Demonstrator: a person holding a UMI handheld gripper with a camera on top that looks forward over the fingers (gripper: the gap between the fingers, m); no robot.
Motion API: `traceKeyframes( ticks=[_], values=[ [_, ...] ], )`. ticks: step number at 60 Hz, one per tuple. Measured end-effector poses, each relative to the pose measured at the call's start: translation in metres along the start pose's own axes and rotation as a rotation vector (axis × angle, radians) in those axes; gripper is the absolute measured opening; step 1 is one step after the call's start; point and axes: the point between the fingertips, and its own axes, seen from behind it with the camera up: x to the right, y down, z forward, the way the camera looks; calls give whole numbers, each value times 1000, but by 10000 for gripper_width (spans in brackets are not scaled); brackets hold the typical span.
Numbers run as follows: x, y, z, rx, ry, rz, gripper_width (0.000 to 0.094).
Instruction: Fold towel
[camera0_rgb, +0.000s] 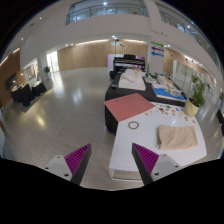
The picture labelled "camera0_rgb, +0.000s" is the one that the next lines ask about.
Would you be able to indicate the black piano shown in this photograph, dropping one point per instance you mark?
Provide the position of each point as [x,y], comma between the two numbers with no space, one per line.
[126,61]

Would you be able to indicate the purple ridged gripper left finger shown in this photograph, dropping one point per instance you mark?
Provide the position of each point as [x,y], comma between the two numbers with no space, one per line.
[72,166]

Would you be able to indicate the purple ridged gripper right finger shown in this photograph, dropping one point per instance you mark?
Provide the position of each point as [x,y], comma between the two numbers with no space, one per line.
[153,166]

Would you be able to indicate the black draped table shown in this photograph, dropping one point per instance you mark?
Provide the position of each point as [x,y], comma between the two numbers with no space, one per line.
[149,94]

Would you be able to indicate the potted green plant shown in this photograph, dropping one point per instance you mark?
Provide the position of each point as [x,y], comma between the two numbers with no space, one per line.
[197,100]

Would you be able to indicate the small colourful pieces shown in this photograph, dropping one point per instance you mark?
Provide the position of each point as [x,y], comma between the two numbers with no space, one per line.
[162,113]

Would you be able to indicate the black reception desk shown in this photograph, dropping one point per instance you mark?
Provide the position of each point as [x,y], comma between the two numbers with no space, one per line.
[26,94]

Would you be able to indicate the beige folded towel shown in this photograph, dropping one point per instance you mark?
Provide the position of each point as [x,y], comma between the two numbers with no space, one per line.
[177,138]

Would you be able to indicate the blue board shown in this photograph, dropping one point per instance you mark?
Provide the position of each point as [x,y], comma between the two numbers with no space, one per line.
[169,94]

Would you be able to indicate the pink board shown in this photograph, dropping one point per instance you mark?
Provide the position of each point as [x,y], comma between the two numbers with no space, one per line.
[125,107]

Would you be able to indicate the white table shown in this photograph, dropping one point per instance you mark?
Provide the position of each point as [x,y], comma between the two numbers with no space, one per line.
[144,132]

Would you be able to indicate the white folded cloth pile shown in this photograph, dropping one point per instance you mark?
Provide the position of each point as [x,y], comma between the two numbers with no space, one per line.
[132,79]

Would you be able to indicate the distant potted plant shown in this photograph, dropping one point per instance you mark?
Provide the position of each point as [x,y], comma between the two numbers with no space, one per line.
[46,69]

